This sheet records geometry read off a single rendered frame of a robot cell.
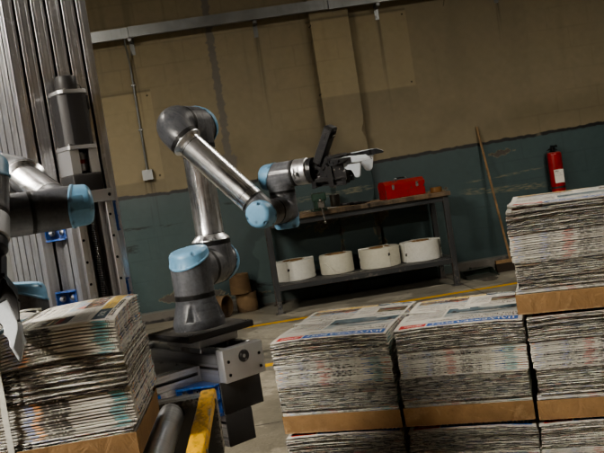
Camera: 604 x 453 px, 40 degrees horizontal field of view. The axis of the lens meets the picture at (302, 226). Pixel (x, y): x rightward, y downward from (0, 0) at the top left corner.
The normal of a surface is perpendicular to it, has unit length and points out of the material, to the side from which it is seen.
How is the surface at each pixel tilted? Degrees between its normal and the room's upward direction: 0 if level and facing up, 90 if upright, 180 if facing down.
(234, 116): 90
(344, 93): 90
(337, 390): 90
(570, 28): 90
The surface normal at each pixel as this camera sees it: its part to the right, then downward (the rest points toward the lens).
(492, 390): -0.30, 0.10
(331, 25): 0.07, 0.04
